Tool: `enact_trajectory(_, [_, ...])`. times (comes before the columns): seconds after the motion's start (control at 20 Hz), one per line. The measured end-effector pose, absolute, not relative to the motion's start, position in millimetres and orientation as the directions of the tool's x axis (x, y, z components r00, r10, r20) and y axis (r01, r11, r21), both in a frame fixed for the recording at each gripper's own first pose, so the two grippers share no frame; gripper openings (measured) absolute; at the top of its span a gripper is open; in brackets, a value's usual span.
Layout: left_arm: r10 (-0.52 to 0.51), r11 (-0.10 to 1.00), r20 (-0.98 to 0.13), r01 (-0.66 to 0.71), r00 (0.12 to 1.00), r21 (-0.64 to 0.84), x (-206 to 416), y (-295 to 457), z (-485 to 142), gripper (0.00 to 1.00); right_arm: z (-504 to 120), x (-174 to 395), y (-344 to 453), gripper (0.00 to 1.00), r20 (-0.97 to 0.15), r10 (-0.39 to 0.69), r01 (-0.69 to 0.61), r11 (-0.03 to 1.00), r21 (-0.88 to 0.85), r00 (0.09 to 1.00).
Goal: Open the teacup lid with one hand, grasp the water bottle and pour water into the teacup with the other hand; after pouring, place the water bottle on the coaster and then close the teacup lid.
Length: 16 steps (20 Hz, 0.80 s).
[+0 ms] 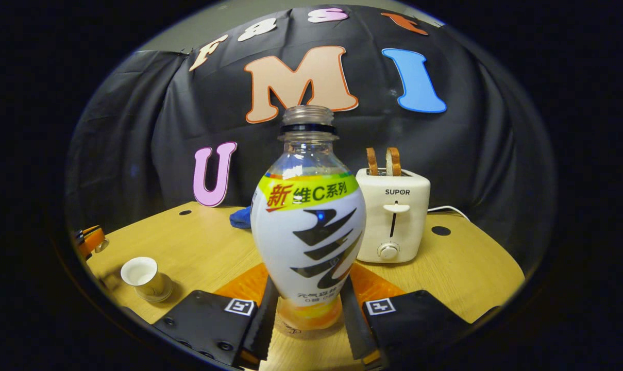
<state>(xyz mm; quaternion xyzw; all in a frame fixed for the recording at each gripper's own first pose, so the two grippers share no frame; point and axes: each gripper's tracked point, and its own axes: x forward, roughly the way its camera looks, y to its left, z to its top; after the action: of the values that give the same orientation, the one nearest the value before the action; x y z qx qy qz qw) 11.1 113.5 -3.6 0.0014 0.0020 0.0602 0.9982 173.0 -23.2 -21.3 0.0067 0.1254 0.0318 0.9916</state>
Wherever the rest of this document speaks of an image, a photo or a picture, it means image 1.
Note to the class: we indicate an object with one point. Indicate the blue towel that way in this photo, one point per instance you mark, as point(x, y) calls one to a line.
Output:
point(240, 219)

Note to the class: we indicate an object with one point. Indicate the cream teacup lid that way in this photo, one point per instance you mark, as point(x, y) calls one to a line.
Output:
point(102, 246)

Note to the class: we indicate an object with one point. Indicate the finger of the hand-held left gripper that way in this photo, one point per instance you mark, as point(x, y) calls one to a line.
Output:
point(90, 241)

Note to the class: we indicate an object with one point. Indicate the toast bread slice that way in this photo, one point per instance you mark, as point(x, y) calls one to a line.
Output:
point(372, 162)
point(393, 162)

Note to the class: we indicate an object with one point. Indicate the round cork coaster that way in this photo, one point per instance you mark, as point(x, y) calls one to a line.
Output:
point(290, 334)

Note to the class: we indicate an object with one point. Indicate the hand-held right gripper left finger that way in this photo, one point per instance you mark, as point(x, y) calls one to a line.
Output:
point(262, 330)

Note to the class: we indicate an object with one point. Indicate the black backdrop cloth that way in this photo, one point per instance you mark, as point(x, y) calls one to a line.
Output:
point(136, 129)

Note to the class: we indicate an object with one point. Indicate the cream ceramic teacup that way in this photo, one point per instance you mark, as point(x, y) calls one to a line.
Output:
point(146, 281)

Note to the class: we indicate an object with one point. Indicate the white toaster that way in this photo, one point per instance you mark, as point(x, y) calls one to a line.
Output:
point(399, 232)

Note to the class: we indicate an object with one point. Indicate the clear labelled water bottle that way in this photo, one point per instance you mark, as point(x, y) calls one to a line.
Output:
point(308, 232)

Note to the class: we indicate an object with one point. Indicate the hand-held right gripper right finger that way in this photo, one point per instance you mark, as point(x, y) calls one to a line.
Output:
point(357, 330)

